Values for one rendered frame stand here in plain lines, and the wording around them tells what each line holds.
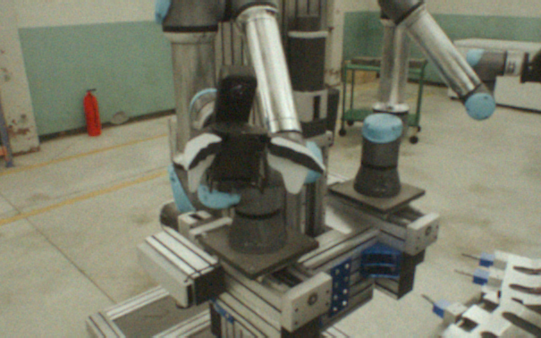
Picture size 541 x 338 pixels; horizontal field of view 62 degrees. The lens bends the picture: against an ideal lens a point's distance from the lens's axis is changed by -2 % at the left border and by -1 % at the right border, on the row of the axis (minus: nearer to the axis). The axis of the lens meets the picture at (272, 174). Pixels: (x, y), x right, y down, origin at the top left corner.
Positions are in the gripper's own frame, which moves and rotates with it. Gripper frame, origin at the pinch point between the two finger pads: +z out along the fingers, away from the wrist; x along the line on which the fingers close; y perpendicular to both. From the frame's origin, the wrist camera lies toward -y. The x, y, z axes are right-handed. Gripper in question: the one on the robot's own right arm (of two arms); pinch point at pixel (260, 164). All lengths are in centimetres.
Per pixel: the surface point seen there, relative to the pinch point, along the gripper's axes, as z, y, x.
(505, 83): -522, 38, -519
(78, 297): -195, 153, 40
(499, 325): -26, 47, -72
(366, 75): -763, 76, -414
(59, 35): -538, 40, 96
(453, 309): -38, 51, -69
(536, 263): -49, 46, -106
